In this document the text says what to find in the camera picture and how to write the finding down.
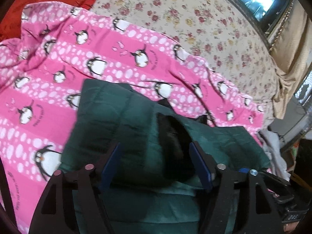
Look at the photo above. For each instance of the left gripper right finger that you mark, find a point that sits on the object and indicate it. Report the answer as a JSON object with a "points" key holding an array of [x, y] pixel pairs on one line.
{"points": [[239, 200]]}

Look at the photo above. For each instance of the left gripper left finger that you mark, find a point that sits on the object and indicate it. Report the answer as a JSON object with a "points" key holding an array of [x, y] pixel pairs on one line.
{"points": [[70, 202]]}

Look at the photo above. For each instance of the dark green puffer jacket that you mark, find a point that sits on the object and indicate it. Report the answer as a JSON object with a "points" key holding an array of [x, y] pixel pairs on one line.
{"points": [[155, 189]]}

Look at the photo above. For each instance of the grey garment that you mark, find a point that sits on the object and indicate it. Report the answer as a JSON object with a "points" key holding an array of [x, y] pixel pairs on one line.
{"points": [[271, 146]]}

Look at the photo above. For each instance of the grey cabinet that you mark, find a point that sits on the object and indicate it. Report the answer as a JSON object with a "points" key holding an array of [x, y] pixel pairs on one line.
{"points": [[297, 120]]}

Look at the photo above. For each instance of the pink penguin blanket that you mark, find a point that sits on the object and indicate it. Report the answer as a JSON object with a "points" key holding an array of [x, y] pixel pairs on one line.
{"points": [[60, 47]]}

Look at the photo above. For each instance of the beige curtain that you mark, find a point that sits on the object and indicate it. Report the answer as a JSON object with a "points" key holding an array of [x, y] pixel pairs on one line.
{"points": [[290, 53]]}

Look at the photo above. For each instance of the floral bed sheet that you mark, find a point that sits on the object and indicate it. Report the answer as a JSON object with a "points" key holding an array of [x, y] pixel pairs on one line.
{"points": [[213, 29]]}

